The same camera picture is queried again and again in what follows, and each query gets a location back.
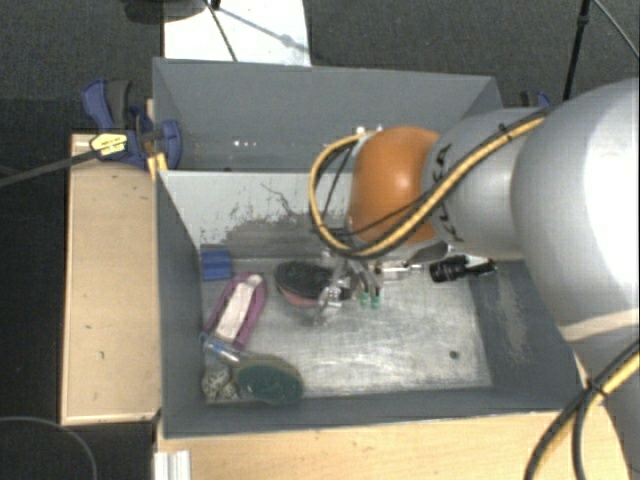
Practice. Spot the grey metal bin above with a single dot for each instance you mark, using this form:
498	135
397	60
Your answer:
390	338

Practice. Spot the speckled grey stone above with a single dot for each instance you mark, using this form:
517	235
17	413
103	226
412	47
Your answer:
216	384

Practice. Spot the black cylinder on white bracket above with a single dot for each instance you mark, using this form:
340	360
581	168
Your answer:
450	269

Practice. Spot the pale wood board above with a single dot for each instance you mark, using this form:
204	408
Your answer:
110	288

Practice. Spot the blue and silver small tool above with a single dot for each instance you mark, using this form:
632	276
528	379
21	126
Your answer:
220	349

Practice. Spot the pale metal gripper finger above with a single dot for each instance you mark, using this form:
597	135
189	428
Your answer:
324	317
325	299

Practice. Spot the blue sponge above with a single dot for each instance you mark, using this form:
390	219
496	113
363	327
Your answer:
216	265

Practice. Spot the black and pink oval brush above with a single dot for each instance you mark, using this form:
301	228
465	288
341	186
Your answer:
300	280

